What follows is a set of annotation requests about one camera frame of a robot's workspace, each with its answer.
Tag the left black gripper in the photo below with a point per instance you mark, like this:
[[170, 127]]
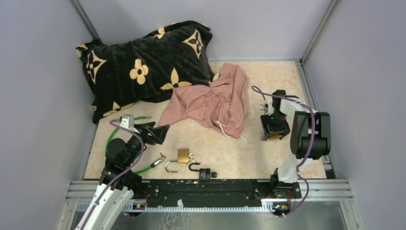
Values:
[[158, 133]]

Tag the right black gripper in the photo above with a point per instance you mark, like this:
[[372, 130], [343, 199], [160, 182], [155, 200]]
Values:
[[283, 128]]

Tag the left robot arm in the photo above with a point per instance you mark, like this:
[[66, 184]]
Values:
[[118, 184]]

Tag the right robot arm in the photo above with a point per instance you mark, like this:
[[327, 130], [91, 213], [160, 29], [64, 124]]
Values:
[[309, 132]]

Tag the brass padlock with open shackle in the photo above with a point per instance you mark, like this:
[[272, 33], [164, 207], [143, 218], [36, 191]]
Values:
[[184, 156]]

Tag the black Kaijing padlock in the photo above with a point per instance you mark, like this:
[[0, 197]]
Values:
[[204, 174]]

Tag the black floral pillow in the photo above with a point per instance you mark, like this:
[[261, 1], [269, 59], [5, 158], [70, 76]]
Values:
[[146, 69]]

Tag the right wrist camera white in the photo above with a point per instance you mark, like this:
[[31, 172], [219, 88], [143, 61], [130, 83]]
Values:
[[270, 108]]

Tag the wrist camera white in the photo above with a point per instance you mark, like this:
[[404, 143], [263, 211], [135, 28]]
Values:
[[270, 108], [127, 122]]

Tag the green cable lock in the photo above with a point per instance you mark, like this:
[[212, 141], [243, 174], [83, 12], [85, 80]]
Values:
[[121, 153]]

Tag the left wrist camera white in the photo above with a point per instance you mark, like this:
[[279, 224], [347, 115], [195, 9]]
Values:
[[127, 122]]

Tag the pink drawstring shorts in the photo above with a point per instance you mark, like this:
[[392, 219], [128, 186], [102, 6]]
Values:
[[222, 105]]

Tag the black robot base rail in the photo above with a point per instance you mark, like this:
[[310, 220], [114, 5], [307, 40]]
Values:
[[216, 193]]

